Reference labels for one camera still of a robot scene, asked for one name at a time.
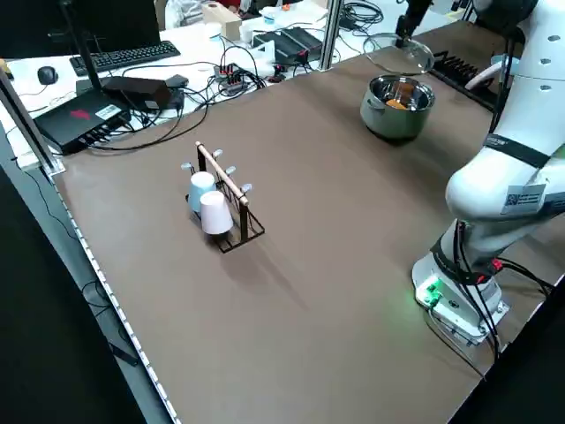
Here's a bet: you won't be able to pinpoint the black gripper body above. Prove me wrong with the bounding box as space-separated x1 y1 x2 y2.
405 0 433 22

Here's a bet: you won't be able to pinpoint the glass pot lid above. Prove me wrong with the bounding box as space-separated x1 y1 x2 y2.
363 33 436 76

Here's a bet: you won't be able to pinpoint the white plate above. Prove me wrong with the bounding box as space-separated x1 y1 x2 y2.
464 61 507 91

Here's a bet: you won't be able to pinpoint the light blue plate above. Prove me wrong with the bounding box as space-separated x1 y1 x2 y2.
490 52 523 68

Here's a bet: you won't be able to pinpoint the stainless steel pot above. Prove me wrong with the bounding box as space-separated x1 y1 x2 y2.
358 75 437 142

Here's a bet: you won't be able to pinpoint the black slotted dish rack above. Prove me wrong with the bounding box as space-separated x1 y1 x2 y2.
430 49 498 111

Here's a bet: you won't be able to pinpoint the black finned device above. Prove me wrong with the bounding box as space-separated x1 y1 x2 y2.
252 26 327 64

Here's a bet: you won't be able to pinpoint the cardboard box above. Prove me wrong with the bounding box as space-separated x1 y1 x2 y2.
200 3 244 39

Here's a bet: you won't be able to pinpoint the grey USB hub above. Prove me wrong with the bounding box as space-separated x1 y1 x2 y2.
213 63 249 90

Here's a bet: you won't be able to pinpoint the light blue cup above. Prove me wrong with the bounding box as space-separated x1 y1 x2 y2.
186 171 219 214

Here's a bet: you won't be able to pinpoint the pale pink cup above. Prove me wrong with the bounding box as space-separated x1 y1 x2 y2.
199 190 234 236

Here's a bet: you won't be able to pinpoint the plain black box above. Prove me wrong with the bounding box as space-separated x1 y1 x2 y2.
102 75 174 112

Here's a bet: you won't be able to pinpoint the black keyboard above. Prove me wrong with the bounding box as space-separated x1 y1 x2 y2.
69 40 183 77

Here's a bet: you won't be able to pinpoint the black monitor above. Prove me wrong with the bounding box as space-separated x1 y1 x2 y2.
0 0 162 61

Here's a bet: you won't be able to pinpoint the black stand pole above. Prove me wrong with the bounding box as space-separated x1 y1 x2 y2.
58 0 106 96

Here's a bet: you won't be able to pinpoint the black box with red logo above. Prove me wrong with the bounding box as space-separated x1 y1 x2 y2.
34 94 133 156

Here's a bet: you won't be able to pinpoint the black computer mouse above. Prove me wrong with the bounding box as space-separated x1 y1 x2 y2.
36 65 59 86

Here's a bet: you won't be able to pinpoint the aluminium post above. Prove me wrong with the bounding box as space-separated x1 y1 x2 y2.
319 0 344 72

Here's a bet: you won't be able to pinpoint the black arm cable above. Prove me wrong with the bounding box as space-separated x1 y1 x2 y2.
486 25 527 134

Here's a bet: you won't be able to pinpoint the black wire cup rack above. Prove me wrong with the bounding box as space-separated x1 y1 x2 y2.
179 140 267 255

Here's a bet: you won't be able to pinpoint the black arm base cables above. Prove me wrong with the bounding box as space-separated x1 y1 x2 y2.
424 219 554 382

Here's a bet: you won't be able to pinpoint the aluminium frame rail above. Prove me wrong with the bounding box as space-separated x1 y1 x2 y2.
0 67 68 177

